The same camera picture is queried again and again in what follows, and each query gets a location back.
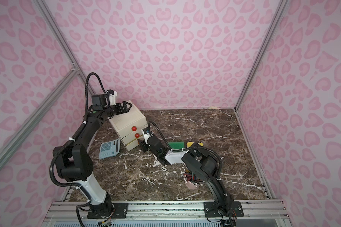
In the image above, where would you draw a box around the cream plastic drawer cabinet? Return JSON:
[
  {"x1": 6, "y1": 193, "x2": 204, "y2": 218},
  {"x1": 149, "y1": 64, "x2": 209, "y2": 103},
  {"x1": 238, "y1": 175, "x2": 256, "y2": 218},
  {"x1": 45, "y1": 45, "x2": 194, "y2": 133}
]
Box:
[{"x1": 109, "y1": 100, "x2": 147, "y2": 151}]

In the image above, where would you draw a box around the green sponge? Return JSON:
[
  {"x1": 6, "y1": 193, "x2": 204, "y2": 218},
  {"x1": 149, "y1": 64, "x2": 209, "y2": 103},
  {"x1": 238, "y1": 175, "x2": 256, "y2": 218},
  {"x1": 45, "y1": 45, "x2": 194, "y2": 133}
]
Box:
[{"x1": 168, "y1": 141, "x2": 185, "y2": 150}]

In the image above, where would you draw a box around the yellow sponge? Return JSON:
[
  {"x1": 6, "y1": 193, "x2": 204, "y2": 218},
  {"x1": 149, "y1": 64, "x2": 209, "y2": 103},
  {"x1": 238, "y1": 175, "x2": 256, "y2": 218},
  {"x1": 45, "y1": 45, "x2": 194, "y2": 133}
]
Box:
[{"x1": 187, "y1": 142, "x2": 203, "y2": 148}]

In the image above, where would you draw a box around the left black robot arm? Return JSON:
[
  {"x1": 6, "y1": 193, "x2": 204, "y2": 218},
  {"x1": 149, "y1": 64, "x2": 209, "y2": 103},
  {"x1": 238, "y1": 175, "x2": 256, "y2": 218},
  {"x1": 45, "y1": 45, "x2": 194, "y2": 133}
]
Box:
[{"x1": 49, "y1": 72, "x2": 133, "y2": 226}]

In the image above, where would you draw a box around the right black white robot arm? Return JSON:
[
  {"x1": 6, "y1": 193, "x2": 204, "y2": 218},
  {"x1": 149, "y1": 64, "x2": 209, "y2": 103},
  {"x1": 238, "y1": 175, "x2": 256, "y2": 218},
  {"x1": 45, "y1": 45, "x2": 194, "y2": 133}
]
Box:
[{"x1": 138, "y1": 121, "x2": 236, "y2": 224}]

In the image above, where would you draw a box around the light blue calculator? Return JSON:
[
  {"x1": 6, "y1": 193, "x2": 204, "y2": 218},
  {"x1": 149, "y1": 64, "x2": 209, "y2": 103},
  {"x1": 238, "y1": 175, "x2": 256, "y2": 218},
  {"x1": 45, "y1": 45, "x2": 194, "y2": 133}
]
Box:
[{"x1": 99, "y1": 139, "x2": 121, "y2": 159}]

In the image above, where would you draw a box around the bundle of coloured pencils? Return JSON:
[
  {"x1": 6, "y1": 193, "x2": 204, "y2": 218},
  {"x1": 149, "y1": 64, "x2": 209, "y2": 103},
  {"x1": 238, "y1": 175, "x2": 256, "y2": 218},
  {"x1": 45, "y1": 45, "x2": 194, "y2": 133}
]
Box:
[{"x1": 181, "y1": 170, "x2": 203, "y2": 187}]

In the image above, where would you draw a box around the pink pencil cup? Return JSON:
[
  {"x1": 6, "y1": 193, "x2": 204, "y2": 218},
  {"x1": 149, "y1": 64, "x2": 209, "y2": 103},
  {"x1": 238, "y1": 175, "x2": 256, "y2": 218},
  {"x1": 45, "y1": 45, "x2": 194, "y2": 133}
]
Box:
[{"x1": 185, "y1": 181, "x2": 203, "y2": 190}]

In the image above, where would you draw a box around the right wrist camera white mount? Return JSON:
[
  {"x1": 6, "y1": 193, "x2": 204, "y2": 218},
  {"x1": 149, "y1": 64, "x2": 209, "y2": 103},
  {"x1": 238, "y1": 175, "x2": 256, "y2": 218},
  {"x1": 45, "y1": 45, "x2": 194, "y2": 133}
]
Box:
[{"x1": 142, "y1": 127, "x2": 153, "y2": 144}]

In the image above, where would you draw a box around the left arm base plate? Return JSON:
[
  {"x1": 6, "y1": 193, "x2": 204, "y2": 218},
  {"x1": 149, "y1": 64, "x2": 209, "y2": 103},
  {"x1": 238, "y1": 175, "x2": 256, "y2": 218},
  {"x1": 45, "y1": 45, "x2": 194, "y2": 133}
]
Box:
[{"x1": 87, "y1": 203, "x2": 128, "y2": 219}]

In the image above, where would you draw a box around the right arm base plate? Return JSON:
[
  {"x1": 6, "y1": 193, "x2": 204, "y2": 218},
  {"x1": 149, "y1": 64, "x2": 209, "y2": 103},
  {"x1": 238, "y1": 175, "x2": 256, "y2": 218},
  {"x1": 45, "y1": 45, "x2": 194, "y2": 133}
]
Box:
[{"x1": 203, "y1": 201, "x2": 244, "y2": 218}]

